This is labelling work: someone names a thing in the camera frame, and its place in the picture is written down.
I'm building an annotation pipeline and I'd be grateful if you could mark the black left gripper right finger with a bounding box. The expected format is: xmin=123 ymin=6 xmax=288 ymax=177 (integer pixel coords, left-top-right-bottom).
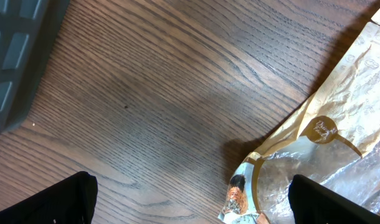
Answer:
xmin=288 ymin=174 xmax=380 ymax=224

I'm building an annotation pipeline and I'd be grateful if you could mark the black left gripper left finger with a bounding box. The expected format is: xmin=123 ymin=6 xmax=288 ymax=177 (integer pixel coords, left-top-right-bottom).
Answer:
xmin=0 ymin=171 xmax=98 ymax=224

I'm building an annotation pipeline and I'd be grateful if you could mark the clear plastic snack bag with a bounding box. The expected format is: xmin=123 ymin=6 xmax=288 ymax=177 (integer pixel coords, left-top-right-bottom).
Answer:
xmin=219 ymin=8 xmax=380 ymax=223

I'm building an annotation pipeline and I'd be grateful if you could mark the grey plastic mesh basket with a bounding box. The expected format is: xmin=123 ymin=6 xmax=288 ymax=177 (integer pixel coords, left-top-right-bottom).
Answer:
xmin=0 ymin=0 xmax=70 ymax=135

